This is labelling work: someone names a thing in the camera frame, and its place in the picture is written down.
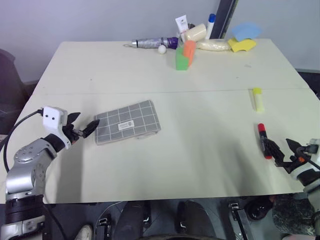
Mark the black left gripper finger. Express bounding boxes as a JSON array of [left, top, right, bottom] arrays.
[[66, 112, 82, 127], [80, 119, 101, 139]]

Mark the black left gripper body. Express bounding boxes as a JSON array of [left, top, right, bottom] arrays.
[[61, 123, 84, 144]]

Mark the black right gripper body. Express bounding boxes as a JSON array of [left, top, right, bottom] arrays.
[[274, 145, 313, 173]]

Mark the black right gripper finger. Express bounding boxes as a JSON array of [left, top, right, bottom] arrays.
[[264, 137, 287, 165], [285, 138, 303, 154]]

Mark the grey grid pouch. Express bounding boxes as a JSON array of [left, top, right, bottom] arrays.
[[93, 99, 162, 146]]

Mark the black marker with red caps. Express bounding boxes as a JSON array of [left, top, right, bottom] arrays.
[[257, 123, 273, 160]]

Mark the yellow highlighter pen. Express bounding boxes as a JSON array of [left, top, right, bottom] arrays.
[[251, 87, 266, 114]]

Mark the camouflage fabric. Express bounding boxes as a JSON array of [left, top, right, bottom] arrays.
[[271, 193, 317, 237]]

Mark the black chair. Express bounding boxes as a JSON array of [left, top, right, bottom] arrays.
[[0, 48, 30, 136]]

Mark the metal table leg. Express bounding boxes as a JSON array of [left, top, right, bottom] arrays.
[[228, 202, 252, 240]]

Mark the dark rounded shape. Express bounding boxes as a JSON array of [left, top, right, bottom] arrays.
[[116, 201, 152, 240], [176, 199, 217, 237]]

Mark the white shoe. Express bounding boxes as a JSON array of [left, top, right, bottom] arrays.
[[74, 224, 95, 240]]

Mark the folded grey purple umbrella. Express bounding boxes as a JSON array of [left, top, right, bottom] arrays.
[[122, 36, 180, 50]]

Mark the yellow curved sponge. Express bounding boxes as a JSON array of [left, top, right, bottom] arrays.
[[227, 37, 257, 53]]

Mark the green sponge block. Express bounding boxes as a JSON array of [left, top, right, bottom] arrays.
[[175, 46, 190, 71]]

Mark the cream filled plastic bag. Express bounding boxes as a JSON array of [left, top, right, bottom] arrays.
[[195, 40, 231, 53]]

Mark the blue curved sponge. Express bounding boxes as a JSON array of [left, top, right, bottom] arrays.
[[231, 21, 263, 42]]

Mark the orange sponge block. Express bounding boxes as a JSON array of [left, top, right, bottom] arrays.
[[182, 40, 197, 67]]

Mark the white cosmetic tube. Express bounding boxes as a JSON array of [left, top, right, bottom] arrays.
[[174, 15, 189, 42]]

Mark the white bottle with blue cap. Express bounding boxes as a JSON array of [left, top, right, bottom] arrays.
[[204, 13, 217, 40]]

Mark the cream cylindrical roll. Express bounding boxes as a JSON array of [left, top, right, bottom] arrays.
[[184, 23, 208, 42]]

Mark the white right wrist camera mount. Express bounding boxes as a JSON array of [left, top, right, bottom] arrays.
[[288, 138, 320, 182]]

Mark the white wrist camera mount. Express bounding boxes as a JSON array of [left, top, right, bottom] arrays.
[[288, 138, 320, 182], [41, 106, 72, 150]]

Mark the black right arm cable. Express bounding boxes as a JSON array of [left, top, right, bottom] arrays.
[[302, 154, 320, 173]]

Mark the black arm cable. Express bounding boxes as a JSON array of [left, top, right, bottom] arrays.
[[302, 154, 320, 173], [1, 109, 45, 173]]

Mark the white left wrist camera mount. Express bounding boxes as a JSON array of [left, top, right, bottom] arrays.
[[41, 106, 72, 150]]

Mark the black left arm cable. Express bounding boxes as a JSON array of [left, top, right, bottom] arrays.
[[1, 109, 45, 173]]

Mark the dark upright post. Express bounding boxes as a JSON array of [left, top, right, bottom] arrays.
[[214, 0, 239, 40]]

